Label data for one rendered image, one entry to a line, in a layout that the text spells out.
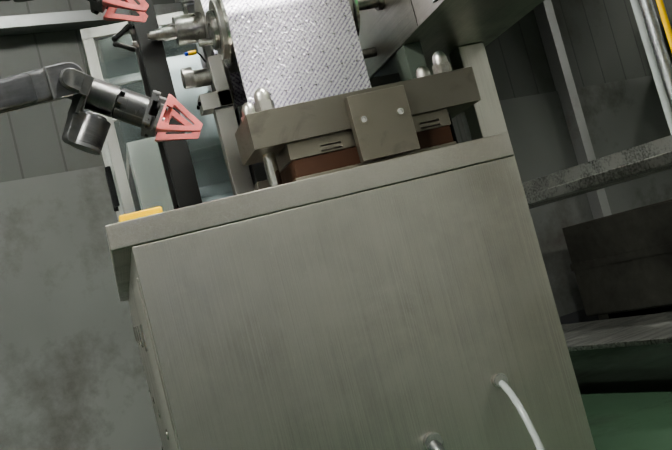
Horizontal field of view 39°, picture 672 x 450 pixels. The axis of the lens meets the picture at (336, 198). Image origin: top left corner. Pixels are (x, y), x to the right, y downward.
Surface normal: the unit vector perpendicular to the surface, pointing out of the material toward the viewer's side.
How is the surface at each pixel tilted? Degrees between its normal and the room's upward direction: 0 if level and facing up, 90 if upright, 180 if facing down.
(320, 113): 90
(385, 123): 90
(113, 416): 90
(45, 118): 90
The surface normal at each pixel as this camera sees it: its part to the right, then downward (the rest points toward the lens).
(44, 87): 0.54, 0.04
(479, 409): 0.22, -0.14
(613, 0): 0.48, -0.19
